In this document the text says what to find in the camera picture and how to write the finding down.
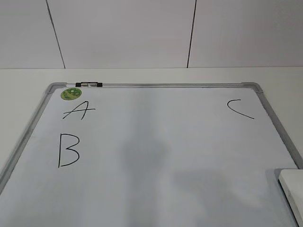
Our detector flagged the white rectangular board eraser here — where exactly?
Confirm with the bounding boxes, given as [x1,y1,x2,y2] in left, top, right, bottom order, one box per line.
[279,169,303,226]

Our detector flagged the round green magnet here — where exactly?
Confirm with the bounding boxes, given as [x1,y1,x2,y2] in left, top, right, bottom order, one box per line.
[61,87,82,101]

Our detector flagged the white board with grey frame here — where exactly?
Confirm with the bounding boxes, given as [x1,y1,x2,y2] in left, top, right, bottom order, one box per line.
[0,83,303,227]

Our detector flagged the black marker pen on frame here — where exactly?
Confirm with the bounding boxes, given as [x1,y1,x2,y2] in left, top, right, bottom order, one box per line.
[75,82,103,87]

